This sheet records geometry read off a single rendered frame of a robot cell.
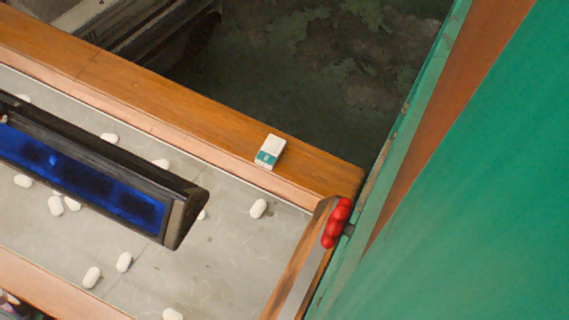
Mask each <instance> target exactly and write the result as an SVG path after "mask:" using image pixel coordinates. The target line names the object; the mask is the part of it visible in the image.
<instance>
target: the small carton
mask: <svg viewBox="0 0 569 320"><path fill-rule="evenodd" d="M286 142H287V141H286V140H283V139H281V138H279V137H277V136H276V135H274V134H271V133H270V134H269V136H268V137H267V139H266V141H265V142H264V144H263V146H262V147H261V149H260V151H259V153H258V154H257V156H256V157H255V163H256V164H258V165H260V166H262V167H264V168H266V169H268V170H270V171H272V170H273V168H274V167H275V165H276V162H277V161H278V159H279V157H280V156H281V155H282V153H283V151H284V150H285V147H286Z"/></svg>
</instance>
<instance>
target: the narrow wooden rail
mask: <svg viewBox="0 0 569 320"><path fill-rule="evenodd" d="M0 288H1V289H3V290H4V291H6V292H8V293H9V294H10V295H11V296H13V297H14V298H16V299H18V300H20V301H22V302H24V303H25V304H27V305H29V306H30V307H32V308H34V309H36V310H38V311H40V312H41V313H43V314H45V315H47V316H48V317H50V318H51V319H52V320H138V319H137V318H135V317H133V316H128V315H126V313H124V312H122V311H120V310H118V309H116V308H114V307H112V306H110V305H109V304H107V303H106V302H104V301H102V300H99V299H97V298H96V297H94V296H92V295H91V294H89V293H87V292H85V291H83V290H81V289H79V288H77V287H76V286H74V285H73V284H70V283H68V282H67V281H65V280H64V279H62V278H60V277H58V276H56V275H54V274H53V273H51V272H49V271H47V270H46V269H44V268H41V267H39V266H37V264H35V263H33V262H31V261H29V260H27V259H25V258H23V257H21V256H19V255H18V254H17V253H15V252H12V251H10V250H8V249H7V248H5V247H3V246H2V245H0Z"/></svg>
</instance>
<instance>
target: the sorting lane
mask: <svg viewBox="0 0 569 320"><path fill-rule="evenodd" d="M0 88H2V89H4V90H6V91H8V92H10V93H12V94H27V95H29V96H30V97H31V103H33V104H35V105H37V106H38V107H40V108H43V109H45V110H47V111H49V112H51V113H53V114H54V115H56V116H59V117H61V118H63V119H65V120H67V121H69V122H70V123H72V124H75V125H77V126H79V127H81V128H83V129H85V130H86V131H88V132H91V133H93V134H95V135H97V136H99V137H100V136H101V134H102V133H104V132H107V133H114V134H116V135H117V136H118V142H117V143H113V144H115V145H117V146H118V147H120V148H124V149H126V150H128V151H130V152H132V153H134V154H135V155H137V156H140V157H142V158H144V159H146V160H148V161H150V162H153V161H156V160H161V159H167V160H168V161H169V162H170V167H169V168H168V169H167V171H169V172H172V173H174V174H177V175H179V176H181V177H182V178H184V179H186V180H189V181H190V182H192V183H194V184H196V185H198V186H199V187H201V188H204V189H206V190H208V191H209V193H210V198H209V200H208V201H207V203H206V204H205V206H204V208H203V210H204V211H205V213H206V215H205V218H204V219H203V220H198V219H196V220H195V222H194V224H193V225H192V227H191V228H190V230H189V232H188V234H187V236H186V238H185V239H184V241H183V242H182V244H181V245H180V248H179V249H178V250H177V251H175V252H173V251H171V250H169V249H167V248H165V246H162V245H160V244H157V243H155V242H153V241H151V240H149V239H148V238H146V237H145V236H142V235H140V234H138V233H136V232H134V231H132V230H130V229H129V228H126V227H124V226H122V225H121V224H119V223H117V222H115V221H113V220H111V219H109V218H107V217H105V216H103V215H101V214H99V213H97V212H96V211H94V210H92V209H90V208H88V207H86V206H84V205H82V204H81V206H80V208H79V209H78V210H75V211H73V210H71V209H70V208H69V205H68V204H67V203H66V202H65V198H66V197H65V196H64V195H62V196H57V197H59V198H60V199H61V202H62V204H63V206H64V213H62V214H61V215H60V216H56V215H53V214H52V212H51V208H50V205H49V204H48V202H49V199H50V198H51V197H53V196H56V195H55V194H54V193H53V190H52V189H50V188H48V187H46V186H44V185H43V184H41V183H39V182H37V181H35V180H31V181H32V185H31V187H30V188H23V187H21V186H19V185H17V184H15V182H14V178H15V176H17V175H23V174H21V173H19V172H16V171H15V170H13V169H12V168H10V167H8V166H6V165H4V164H1V163H0V245H2V246H3V247H5V248H7V249H8V250H10V251H12V252H15V253H17V254H18V255H19V256H21V257H23V258H25V259H27V260H29V261H31V262H33V263H35V264H37V266H39V267H41V268H44V269H46V270H47V271H49V272H51V273H53V274H54V275H56V276H58V277H60V278H62V279H64V280H65V281H67V282H68V283H70V284H73V285H74V286H76V287H77V288H79V289H81V290H83V291H85V292H87V293H89V294H91V295H92V296H94V297H96V298H97V299H99V300H102V301H104V302H106V303H107V304H109V305H110V306H112V307H114V308H116V309H118V310H120V311H122V312H124V313H126V315H128V316H133V317H135V318H137V319H138V320H165V319H164V317H163V313H164V312H165V311H166V310H167V309H168V308H171V309H173V310H174V311H176V312H178V313H182V314H183V316H184V320H259V318H260V315H261V313H262V311H263V310H264V308H265V307H266V305H267V303H268V300H269V299H270V297H271V295H272V293H273V291H274V290H275V288H276V285H277V283H278V282H279V280H280V278H281V276H282V275H283V273H284V272H285V270H286V267H287V265H288V263H289V261H290V259H291V257H292V256H293V253H294V251H295V247H296V245H297V243H298V242H299V240H300V238H301V235H302V233H303V231H304V229H305V227H306V226H307V223H308V222H309V220H310V218H311V215H312V213H311V212H308V211H306V210H304V209H301V208H300V207H298V206H296V205H295V204H292V203H290V202H288V201H285V200H283V199H281V198H279V197H277V196H273V195H271V194H270V193H268V192H266V191H264V190H262V189H260V188H257V187H255V186H254V185H252V184H249V183H247V182H245V181H243V180H240V179H239V178H237V177H235V176H233V175H231V174H229V173H227V172H224V171H222V170H220V169H218V168H216V167H214V166H212V165H210V164H208V163H206V162H204V161H202V160H200V159H198V158H196V157H193V156H191V155H190V154H188V153H186V152H184V151H182V150H180V149H178V148H176V147H174V146H172V145H169V144H167V143H165V142H163V141H161V140H159V139H157V138H155V137H153V136H151V135H149V134H147V133H145V132H142V131H140V130H138V129H136V128H134V127H132V126H130V125H129V124H126V123H124V122H122V121H120V120H118V119H116V118H114V117H112V116H109V115H107V114H105V113H103V112H101V111H99V110H98V109H96V108H93V107H91V106H88V105H86V104H84V103H83V102H81V101H79V100H76V99H74V98H72V97H70V96H68V95H67V94H66V93H64V92H60V91H58V90H56V89H54V88H51V87H49V86H47V85H45V84H42V83H40V82H38V81H36V80H34V79H32V78H30V77H28V76H25V75H23V74H21V73H20V72H18V71H16V70H14V69H12V68H8V67H6V66H5V65H3V64H1V63H0ZM23 176H24V175H23ZM260 199H262V200H265V201H267V204H268V205H267V208H266V209H265V211H264V212H263V214H262V215H261V216H260V217H259V218H254V217H252V216H251V214H250V210H251V208H252V206H253V205H254V204H255V202H256V201H258V200H260ZM124 252H129V253H130V254H131V255H132V261H131V263H130V265H129V268H128V269H127V270H126V271H125V272H119V271H118V270H117V269H116V264H117V262H118V260H119V258H120V256H121V254H122V253H124ZM93 267H96V268H98V269H99V270H100V277H99V278H98V280H97V281H96V283H95V285H94V286H93V287H92V288H90V289H86V288H84V287H83V284H82V282H83V279H84V277H85V275H86V274H87V272H88V270H89V269H90V268H93Z"/></svg>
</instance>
